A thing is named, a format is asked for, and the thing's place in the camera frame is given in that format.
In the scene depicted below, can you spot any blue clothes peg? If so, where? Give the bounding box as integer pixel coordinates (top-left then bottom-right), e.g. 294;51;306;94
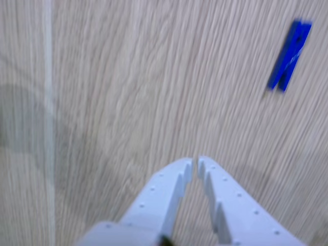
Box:
266;19;313;93

